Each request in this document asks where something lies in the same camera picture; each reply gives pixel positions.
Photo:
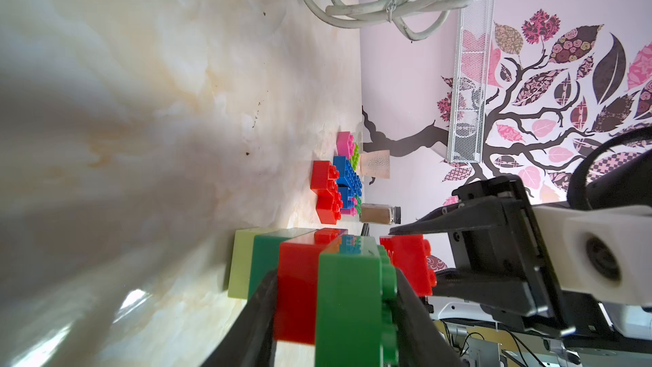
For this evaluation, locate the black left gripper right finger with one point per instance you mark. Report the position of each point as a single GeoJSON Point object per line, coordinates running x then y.
{"type": "Point", "coordinates": [419, 341]}

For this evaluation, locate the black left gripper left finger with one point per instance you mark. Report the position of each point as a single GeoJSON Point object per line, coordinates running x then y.
{"type": "Point", "coordinates": [250, 341]}

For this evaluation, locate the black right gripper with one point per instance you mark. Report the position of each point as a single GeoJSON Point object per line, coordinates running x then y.
{"type": "Point", "coordinates": [501, 261]}

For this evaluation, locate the lime green small lego brick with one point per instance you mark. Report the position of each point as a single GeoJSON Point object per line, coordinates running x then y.
{"type": "Point", "coordinates": [240, 267]}

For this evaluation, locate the green long lego brick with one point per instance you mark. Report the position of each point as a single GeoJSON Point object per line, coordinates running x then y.
{"type": "Point", "coordinates": [356, 286]}

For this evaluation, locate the red long lego brick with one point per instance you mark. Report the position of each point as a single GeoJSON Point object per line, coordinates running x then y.
{"type": "Point", "coordinates": [410, 254]}
{"type": "Point", "coordinates": [298, 273]}

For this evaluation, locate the dark green lego brick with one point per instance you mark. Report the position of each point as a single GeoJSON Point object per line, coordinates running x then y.
{"type": "Point", "coordinates": [265, 253]}

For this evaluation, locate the small red lego brick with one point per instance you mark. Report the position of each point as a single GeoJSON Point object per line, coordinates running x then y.
{"type": "Point", "coordinates": [324, 178]}
{"type": "Point", "coordinates": [329, 207]}

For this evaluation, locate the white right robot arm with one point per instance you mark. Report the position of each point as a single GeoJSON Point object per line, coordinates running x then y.
{"type": "Point", "coordinates": [604, 179]}

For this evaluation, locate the pink lego brick lower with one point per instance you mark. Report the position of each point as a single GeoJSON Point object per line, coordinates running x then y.
{"type": "Point", "coordinates": [352, 211]}

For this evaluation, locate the blue long lego brick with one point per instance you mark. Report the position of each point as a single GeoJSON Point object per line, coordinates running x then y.
{"type": "Point", "coordinates": [349, 197]}

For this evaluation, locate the blue lego brick left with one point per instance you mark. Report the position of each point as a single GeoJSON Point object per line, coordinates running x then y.
{"type": "Point", "coordinates": [348, 177]}

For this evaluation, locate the lime lego brick right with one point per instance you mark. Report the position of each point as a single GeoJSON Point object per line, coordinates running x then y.
{"type": "Point", "coordinates": [355, 158]}

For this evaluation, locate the pink small lego brick top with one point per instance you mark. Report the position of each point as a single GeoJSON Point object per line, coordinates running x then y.
{"type": "Point", "coordinates": [345, 144]}

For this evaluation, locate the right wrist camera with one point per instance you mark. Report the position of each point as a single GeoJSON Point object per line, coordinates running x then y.
{"type": "Point", "coordinates": [605, 253]}

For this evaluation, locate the white wire shelf basket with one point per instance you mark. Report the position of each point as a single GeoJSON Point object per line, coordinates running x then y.
{"type": "Point", "coordinates": [470, 81]}

